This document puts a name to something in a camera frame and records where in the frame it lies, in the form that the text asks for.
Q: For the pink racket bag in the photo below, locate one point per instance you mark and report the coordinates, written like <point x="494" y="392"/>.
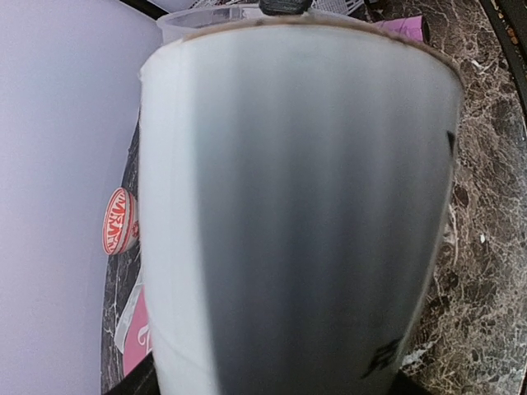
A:
<point x="132" y="334"/>

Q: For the left red badminton racket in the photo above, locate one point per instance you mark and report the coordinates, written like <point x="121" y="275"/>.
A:
<point x="413" y="27"/>

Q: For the clear plastic tube lid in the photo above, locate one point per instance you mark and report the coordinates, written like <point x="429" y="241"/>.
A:
<point x="174" y="26"/>

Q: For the white shuttlecock tube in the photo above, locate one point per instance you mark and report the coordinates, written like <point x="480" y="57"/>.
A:
<point x="294" y="177"/>

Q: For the red white patterned bowl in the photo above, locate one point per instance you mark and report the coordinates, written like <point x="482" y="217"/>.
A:
<point x="120" y="230"/>

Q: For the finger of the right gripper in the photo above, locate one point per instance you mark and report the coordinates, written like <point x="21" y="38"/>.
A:
<point x="284" y="7"/>

